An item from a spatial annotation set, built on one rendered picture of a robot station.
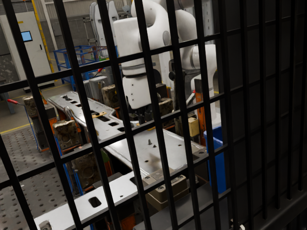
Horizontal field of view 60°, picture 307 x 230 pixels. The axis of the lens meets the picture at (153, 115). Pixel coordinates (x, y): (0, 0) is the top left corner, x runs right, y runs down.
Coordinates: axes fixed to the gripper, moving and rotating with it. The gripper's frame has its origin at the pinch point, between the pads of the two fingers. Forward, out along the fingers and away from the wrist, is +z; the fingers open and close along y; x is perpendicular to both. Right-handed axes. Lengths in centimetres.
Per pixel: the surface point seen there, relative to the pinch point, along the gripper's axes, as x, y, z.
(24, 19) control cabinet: -709, -93, -73
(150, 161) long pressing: 10.1, 6.3, 9.1
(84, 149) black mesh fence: 56, 35, -24
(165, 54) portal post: -343, -254, 40
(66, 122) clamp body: -38.4, 16.6, 4.7
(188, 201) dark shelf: 34.4, 12.2, 6.0
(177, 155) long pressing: 13.4, -1.1, 9.1
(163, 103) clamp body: -15.1, -17.7, 2.8
